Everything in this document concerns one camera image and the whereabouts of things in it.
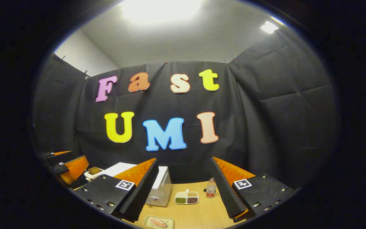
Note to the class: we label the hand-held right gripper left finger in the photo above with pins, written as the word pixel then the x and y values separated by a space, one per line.
pixel 141 190

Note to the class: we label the clear bottle with red label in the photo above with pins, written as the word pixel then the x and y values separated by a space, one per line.
pixel 211 190

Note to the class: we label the ceiling light panel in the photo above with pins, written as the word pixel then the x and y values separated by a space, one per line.
pixel 160 9
pixel 269 27

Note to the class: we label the pale green square plate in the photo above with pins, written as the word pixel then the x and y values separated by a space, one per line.
pixel 170 220

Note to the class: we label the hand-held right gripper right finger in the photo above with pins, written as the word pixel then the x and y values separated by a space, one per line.
pixel 227 194

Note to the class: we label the white microwave oven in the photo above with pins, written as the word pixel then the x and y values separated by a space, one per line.
pixel 162 187

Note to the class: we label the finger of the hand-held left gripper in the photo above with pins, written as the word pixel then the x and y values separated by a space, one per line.
pixel 59 158
pixel 60 168

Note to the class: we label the divided dish of beans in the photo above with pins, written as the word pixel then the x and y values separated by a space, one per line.
pixel 186 197

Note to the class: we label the brown toast slice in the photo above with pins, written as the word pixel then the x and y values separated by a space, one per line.
pixel 94 170

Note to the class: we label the white toaster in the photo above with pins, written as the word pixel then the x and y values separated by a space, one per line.
pixel 89 175

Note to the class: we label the black backdrop cloth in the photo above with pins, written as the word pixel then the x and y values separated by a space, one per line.
pixel 265 127

